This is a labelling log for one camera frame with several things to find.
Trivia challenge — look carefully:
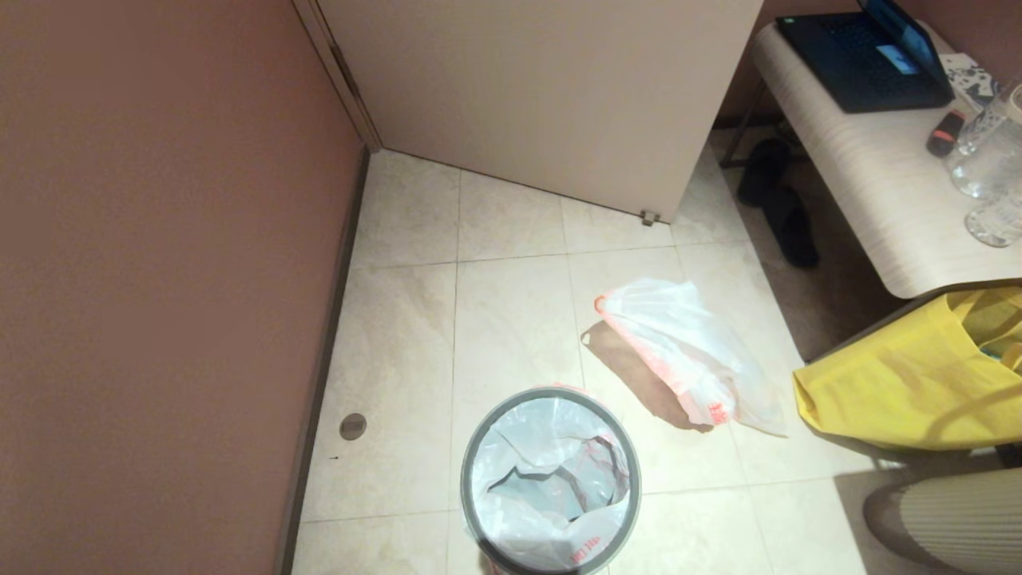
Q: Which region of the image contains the spare white plastic bag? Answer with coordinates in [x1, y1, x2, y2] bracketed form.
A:
[593, 278, 787, 438]

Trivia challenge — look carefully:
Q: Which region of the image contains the grey plastic bin ring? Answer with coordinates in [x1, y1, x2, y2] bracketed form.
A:
[460, 387, 643, 575]

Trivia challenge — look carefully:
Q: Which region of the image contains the white red-printed plastic bag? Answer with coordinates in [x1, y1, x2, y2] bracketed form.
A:
[469, 391, 636, 574]

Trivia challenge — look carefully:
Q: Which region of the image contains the beige door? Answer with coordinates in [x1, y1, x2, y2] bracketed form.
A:
[318, 0, 766, 224]

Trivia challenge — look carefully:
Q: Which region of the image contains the black slipper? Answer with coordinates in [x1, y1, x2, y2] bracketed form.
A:
[760, 186, 820, 270]
[735, 137, 794, 208]

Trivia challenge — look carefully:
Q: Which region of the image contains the cream striped bench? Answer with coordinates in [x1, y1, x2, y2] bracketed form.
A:
[721, 18, 1022, 300]

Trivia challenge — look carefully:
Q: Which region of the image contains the dark blue laptop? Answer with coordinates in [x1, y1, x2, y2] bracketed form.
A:
[774, 0, 956, 114]

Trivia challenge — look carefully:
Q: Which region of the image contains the black orange handheld device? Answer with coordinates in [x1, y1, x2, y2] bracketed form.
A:
[925, 109, 967, 158]

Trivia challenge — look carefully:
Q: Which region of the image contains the clear glass cup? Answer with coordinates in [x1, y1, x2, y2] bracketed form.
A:
[945, 128, 1022, 200]
[963, 186, 1022, 248]

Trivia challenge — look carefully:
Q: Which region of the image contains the white black patterned card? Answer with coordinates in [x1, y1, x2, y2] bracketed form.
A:
[941, 52, 1001, 110]

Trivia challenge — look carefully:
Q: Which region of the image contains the clear ribbed glass bottle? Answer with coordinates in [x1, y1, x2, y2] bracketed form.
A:
[954, 78, 1022, 157]

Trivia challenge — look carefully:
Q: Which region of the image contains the beige striped stool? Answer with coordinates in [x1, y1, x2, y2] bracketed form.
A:
[864, 467, 1022, 575]

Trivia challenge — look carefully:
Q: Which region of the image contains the beige door frame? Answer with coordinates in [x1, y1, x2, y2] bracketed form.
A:
[291, 0, 382, 153]

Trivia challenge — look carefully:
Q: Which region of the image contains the yellow bag with black handle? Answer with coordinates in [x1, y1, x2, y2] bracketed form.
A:
[794, 286, 1022, 450]

